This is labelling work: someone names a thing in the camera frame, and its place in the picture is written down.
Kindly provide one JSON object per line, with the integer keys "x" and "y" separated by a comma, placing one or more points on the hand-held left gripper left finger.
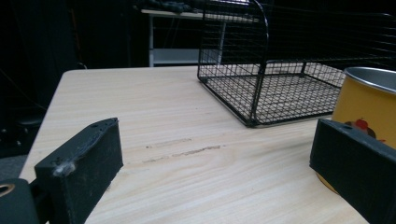
{"x": 84, "y": 165}

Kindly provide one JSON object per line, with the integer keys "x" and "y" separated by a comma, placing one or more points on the dark office chair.
{"x": 18, "y": 130}

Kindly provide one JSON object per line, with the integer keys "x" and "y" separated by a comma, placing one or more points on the yellow metal cup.
{"x": 364, "y": 102}

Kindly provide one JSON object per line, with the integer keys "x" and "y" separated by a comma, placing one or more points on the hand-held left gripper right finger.
{"x": 355, "y": 161}

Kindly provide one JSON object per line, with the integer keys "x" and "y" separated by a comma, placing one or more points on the white metal shelf table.
{"x": 174, "y": 56}

